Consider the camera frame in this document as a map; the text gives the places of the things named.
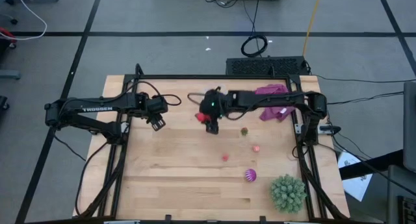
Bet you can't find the large red fruit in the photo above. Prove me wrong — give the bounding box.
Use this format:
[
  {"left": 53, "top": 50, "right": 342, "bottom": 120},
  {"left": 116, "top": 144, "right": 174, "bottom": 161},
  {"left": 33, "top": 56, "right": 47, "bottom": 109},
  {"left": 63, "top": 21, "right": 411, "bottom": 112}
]
[{"left": 195, "top": 112, "right": 212, "bottom": 124}]

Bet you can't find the white cable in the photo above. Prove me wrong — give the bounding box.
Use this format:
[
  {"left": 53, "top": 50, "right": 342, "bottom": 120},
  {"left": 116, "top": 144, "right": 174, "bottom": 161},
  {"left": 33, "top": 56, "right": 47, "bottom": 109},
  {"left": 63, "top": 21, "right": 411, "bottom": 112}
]
[{"left": 0, "top": 0, "right": 48, "bottom": 42}]

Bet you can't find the green succulent plant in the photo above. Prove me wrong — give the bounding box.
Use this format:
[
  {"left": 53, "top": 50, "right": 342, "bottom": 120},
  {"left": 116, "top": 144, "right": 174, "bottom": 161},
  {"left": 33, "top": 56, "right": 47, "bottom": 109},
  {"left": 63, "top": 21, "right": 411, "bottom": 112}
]
[{"left": 269, "top": 173, "right": 307, "bottom": 214}]

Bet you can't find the black keyboard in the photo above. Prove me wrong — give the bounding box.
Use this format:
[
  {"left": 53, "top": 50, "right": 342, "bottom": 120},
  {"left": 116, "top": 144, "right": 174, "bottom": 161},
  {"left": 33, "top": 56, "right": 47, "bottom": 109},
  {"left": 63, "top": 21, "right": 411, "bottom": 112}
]
[{"left": 396, "top": 194, "right": 416, "bottom": 224}]

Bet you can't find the black metal table frame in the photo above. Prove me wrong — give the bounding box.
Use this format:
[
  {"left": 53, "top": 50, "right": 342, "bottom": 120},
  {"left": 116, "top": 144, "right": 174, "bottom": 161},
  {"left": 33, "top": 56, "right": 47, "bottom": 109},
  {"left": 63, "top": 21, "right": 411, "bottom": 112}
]
[{"left": 73, "top": 63, "right": 351, "bottom": 223}]

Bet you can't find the purple cloth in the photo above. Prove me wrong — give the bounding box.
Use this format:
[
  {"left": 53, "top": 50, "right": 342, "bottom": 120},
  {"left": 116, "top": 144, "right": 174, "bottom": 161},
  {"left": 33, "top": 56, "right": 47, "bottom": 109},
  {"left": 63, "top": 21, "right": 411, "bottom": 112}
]
[{"left": 254, "top": 83, "right": 296, "bottom": 122}]

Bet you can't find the black table clamp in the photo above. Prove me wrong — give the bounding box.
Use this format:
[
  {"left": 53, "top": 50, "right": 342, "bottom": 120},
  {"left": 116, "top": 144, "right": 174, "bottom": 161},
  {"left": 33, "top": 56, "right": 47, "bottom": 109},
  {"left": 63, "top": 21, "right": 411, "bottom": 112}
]
[{"left": 317, "top": 125, "right": 342, "bottom": 135}]

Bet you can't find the red object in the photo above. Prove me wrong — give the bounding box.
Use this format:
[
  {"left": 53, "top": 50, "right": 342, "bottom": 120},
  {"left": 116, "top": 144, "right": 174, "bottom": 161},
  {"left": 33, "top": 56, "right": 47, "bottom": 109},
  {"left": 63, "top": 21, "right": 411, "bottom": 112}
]
[{"left": 0, "top": 27, "right": 18, "bottom": 50}]

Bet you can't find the black mesh computer case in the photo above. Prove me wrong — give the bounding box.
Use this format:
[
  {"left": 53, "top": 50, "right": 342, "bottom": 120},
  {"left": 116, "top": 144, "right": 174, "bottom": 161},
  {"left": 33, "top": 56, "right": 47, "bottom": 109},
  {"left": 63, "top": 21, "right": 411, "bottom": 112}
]
[{"left": 225, "top": 55, "right": 309, "bottom": 77}]

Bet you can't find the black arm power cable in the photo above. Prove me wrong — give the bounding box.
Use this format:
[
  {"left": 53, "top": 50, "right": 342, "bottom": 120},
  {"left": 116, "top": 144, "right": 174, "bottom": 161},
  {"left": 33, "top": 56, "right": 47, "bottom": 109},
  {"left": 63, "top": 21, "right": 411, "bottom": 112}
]
[{"left": 73, "top": 140, "right": 111, "bottom": 218}]

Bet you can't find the coiled black cable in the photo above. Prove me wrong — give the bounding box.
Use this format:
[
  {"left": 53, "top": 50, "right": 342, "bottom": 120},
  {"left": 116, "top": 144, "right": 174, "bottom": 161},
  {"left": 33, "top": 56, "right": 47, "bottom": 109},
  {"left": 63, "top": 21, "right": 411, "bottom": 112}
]
[{"left": 240, "top": 34, "right": 269, "bottom": 59}]

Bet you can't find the black desk bar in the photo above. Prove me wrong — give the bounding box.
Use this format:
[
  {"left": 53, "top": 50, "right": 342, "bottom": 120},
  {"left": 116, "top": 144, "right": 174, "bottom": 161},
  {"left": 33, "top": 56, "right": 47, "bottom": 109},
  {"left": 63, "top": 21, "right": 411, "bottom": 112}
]
[{"left": 339, "top": 148, "right": 404, "bottom": 182}]

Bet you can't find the yellow hanging cable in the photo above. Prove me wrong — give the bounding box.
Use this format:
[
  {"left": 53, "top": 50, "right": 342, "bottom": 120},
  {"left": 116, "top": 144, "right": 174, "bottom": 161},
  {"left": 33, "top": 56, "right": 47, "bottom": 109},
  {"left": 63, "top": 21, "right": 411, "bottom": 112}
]
[{"left": 302, "top": 0, "right": 324, "bottom": 58}]

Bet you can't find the thin black hanging cable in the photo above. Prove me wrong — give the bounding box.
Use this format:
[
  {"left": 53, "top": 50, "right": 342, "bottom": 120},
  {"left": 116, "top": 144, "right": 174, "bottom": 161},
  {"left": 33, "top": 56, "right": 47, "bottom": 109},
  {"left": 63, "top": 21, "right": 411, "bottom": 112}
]
[{"left": 242, "top": 0, "right": 262, "bottom": 36}]

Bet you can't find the black floor cable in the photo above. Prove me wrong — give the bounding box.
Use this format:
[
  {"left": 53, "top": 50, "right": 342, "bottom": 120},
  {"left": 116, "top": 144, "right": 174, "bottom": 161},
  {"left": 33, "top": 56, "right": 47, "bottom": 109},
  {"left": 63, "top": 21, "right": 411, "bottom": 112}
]
[
  {"left": 323, "top": 90, "right": 404, "bottom": 106},
  {"left": 311, "top": 73, "right": 416, "bottom": 84}
]

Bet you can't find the white printed paper sheet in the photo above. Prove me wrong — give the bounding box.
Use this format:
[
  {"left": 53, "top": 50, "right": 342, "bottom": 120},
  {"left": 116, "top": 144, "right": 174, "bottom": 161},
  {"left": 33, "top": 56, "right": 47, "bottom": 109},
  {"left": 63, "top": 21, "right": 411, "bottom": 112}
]
[{"left": 337, "top": 151, "right": 374, "bottom": 203}]

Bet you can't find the grey cabinet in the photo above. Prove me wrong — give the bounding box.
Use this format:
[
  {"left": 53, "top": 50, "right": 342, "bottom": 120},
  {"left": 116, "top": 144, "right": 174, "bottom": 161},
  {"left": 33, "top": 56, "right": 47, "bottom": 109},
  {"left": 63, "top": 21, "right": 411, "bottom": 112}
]
[{"left": 402, "top": 80, "right": 416, "bottom": 173}]

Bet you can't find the dark grey desk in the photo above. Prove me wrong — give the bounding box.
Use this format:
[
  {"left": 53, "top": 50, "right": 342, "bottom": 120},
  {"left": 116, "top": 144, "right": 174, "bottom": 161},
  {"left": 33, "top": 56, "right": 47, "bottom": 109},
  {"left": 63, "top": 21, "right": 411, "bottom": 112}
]
[{"left": 385, "top": 164, "right": 416, "bottom": 224}]

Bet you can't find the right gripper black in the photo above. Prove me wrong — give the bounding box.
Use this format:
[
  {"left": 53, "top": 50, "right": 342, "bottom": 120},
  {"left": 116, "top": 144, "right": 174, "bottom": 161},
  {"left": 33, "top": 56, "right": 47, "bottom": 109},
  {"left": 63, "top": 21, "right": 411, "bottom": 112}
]
[{"left": 198, "top": 88, "right": 229, "bottom": 135}]

